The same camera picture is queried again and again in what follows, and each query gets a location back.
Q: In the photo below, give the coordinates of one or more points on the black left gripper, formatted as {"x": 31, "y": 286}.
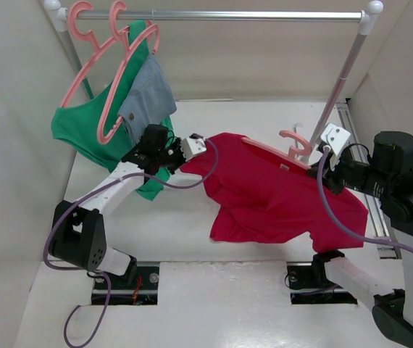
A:
{"x": 176, "y": 144}

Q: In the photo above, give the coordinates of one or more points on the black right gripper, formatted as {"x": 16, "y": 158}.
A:
{"x": 332, "y": 177}

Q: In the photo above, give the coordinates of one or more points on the red t shirt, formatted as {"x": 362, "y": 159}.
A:
{"x": 263, "y": 198}

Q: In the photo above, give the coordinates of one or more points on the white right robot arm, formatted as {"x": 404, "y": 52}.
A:
{"x": 387, "y": 176}

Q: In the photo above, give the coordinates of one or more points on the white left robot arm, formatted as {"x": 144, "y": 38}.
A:
{"x": 78, "y": 233}

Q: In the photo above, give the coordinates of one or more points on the grey blue denim garment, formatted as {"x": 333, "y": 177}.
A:
{"x": 149, "y": 101}

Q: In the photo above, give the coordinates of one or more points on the silver clothes rack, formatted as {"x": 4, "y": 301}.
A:
{"x": 131, "y": 28}

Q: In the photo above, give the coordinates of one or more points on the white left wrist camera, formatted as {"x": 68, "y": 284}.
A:
{"x": 192, "y": 147}

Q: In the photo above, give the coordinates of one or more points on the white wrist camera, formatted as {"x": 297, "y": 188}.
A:
{"x": 335, "y": 139}
{"x": 192, "y": 147}

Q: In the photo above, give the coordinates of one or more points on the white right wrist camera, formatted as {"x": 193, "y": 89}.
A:
{"x": 335, "y": 139}

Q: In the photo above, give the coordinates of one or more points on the aluminium rail on right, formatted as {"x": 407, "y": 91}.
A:
{"x": 356, "y": 155}

